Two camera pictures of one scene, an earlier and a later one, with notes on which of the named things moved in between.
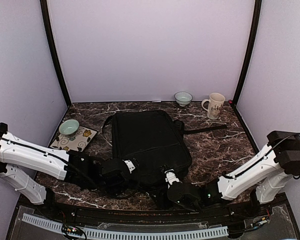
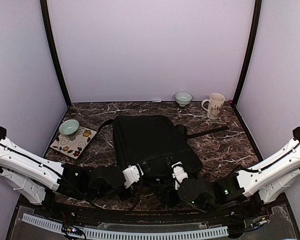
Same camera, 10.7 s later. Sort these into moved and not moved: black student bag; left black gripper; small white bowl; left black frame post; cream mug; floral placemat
Moved: left black gripper; black student bag
Not moved: small white bowl; cream mug; left black frame post; floral placemat
